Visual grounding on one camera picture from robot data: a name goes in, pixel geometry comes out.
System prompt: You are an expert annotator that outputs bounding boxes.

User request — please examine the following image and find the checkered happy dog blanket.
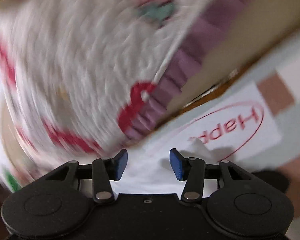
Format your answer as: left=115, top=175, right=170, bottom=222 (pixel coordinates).
left=145, top=31, right=300, bottom=217

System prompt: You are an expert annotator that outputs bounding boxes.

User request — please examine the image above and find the red bear quilted blanket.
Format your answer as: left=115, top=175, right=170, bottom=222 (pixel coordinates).
left=0, top=0, right=250, bottom=182

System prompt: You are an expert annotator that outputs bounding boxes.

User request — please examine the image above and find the green white plastic bag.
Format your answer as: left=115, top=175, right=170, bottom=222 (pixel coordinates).
left=4, top=170, right=21, bottom=192

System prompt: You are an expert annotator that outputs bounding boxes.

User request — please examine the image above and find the white t-shirt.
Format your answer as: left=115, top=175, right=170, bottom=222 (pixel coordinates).
left=79, top=139, right=231, bottom=196

